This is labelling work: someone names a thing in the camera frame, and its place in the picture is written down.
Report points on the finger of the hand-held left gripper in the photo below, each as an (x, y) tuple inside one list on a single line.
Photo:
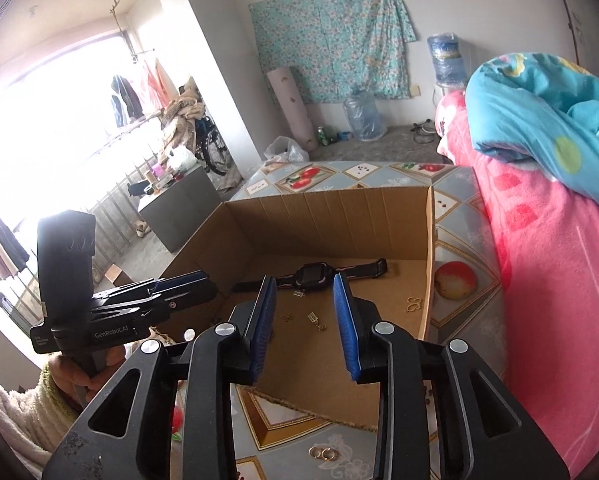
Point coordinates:
[(179, 280), (189, 294)]

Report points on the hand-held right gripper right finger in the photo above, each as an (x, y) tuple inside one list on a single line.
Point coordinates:
[(344, 330)]

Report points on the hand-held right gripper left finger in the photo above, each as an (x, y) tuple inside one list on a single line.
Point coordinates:
[(262, 330)]

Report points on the gold charm earring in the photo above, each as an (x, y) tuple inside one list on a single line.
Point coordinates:
[(315, 320)]

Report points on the brown cardboard box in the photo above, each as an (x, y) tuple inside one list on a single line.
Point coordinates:
[(304, 360)]

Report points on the gold clover earring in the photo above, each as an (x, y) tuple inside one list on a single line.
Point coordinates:
[(414, 304)]

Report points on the person's left forearm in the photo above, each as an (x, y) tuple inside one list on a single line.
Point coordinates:
[(9, 420)]

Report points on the person's left hand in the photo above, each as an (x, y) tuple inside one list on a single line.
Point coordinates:
[(112, 357)]

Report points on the small cardboard box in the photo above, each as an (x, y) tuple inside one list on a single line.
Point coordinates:
[(115, 275)]

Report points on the black smartwatch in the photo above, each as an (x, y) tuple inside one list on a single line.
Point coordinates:
[(309, 275)]

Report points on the grey balcony railing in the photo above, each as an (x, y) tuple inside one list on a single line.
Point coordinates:
[(109, 220)]

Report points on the grey cabinet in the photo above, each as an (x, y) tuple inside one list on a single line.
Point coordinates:
[(179, 210)]

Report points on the white plastic bag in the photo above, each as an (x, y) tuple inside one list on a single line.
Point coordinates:
[(182, 160)]

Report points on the wheelchair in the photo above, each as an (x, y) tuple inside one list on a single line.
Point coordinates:
[(214, 147)]

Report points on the fruit print tablecloth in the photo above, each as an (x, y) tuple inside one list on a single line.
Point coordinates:
[(464, 240)]

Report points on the pile of beige clothes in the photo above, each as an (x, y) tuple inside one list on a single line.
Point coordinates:
[(182, 120)]

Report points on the clear plastic bag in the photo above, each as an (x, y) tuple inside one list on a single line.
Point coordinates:
[(287, 150)]

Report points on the dark hanging jacket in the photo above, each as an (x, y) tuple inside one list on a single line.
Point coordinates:
[(125, 100)]

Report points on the pink hanging garment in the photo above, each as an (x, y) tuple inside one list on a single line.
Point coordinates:
[(158, 82)]

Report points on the rolled pink mat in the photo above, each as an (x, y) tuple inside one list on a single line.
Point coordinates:
[(292, 107)]

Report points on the empty clear water jug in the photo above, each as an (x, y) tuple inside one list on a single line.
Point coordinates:
[(364, 117)]

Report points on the pink floral blanket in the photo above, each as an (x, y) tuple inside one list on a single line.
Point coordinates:
[(554, 285)]

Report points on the blue quilt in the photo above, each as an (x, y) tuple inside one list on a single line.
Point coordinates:
[(529, 110)]

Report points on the blue water jug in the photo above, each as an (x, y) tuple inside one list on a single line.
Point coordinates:
[(447, 57)]

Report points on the floral wall cloth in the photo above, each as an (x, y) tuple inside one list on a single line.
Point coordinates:
[(334, 35)]

